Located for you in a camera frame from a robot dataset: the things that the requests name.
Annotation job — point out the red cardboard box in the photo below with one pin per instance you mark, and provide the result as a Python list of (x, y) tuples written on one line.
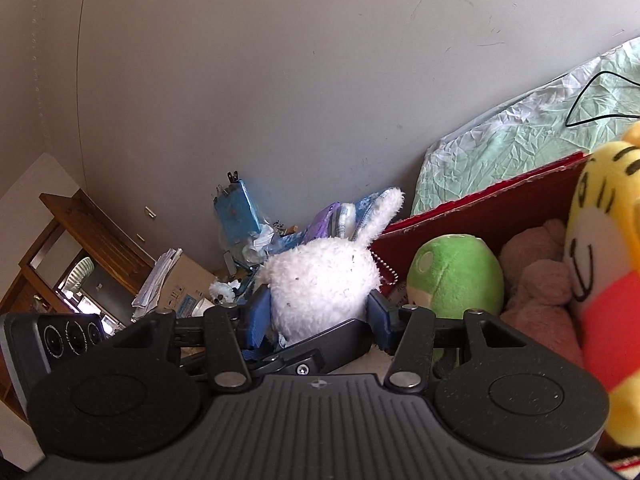
[(498, 405)]

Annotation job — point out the white fluffy rabbit plush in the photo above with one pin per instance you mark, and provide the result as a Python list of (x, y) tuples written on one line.
[(318, 285)]

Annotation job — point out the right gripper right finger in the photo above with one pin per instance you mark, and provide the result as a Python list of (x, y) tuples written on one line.
[(407, 335)]

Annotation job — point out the pink teddy bear plush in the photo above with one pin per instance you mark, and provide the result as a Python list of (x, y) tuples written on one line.
[(539, 289)]

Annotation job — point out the purple tissue pack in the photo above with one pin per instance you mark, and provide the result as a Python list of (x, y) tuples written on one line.
[(336, 220)]

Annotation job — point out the wooden cabinet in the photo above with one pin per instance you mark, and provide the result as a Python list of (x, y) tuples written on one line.
[(82, 263)]

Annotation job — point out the blue checkered cloth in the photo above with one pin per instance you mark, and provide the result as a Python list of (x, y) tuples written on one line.
[(374, 213)]

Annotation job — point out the yellow tiger plush toy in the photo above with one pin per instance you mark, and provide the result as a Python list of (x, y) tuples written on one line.
[(602, 253)]

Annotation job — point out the brown cardboard box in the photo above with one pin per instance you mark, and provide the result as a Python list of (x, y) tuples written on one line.
[(185, 285)]

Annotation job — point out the stack of papers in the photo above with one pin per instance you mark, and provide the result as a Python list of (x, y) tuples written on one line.
[(148, 297)]

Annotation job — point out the green frog plush toy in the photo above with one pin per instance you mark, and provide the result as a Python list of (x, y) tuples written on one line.
[(453, 273)]

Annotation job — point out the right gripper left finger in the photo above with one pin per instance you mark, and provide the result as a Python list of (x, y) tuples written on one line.
[(229, 332)]

